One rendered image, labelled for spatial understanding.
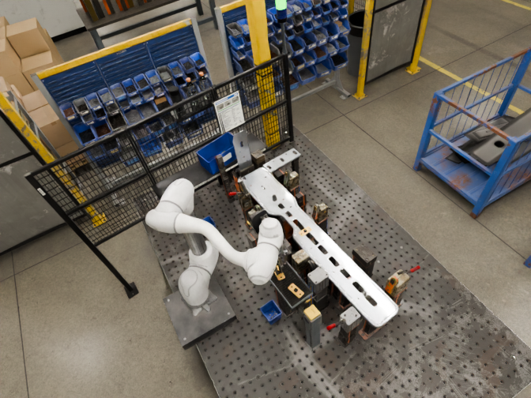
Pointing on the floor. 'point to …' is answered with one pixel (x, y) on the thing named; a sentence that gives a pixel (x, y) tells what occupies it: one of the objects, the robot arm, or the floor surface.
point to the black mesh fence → (160, 163)
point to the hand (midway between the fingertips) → (277, 268)
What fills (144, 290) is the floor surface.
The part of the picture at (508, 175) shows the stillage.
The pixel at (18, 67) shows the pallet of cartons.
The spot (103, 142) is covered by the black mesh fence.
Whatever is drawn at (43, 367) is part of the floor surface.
